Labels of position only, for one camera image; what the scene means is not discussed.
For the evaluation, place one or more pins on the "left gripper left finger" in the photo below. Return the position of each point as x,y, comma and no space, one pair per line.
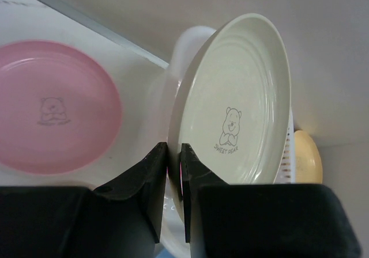
121,218

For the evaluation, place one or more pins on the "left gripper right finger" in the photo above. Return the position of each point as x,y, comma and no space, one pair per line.
274,220

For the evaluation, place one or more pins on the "cream plate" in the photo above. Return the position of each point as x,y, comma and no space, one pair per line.
233,104

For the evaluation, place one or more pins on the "blue plate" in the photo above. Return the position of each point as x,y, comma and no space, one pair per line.
164,254

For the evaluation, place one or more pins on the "white plastic bin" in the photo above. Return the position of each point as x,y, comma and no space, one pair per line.
186,47

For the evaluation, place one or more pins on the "right yellow plate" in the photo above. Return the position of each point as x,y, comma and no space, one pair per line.
308,161

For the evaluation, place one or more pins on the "left pink plate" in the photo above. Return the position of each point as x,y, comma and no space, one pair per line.
60,110

